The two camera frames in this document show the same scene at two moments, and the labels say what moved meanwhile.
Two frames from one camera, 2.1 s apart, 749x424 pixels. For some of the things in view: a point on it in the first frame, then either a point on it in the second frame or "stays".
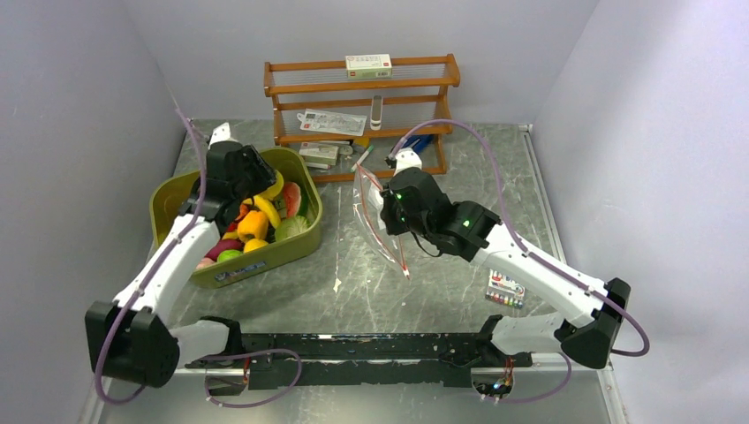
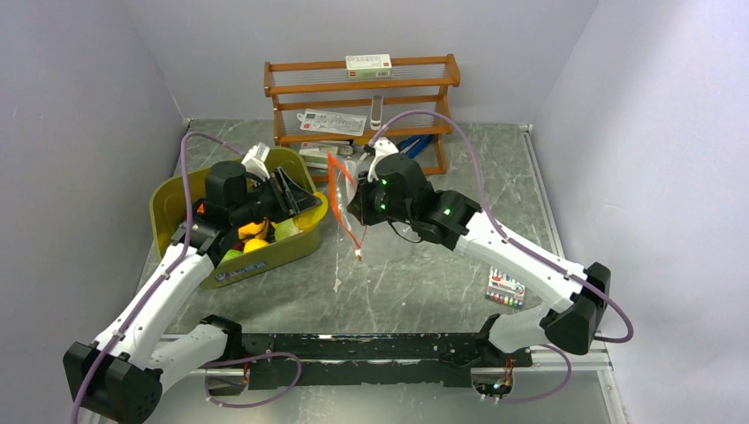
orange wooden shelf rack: x=314 y=102 stays
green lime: x=229 y=253 stays
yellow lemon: x=254 y=244 stays
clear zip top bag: x=366 y=200 to x=343 y=176
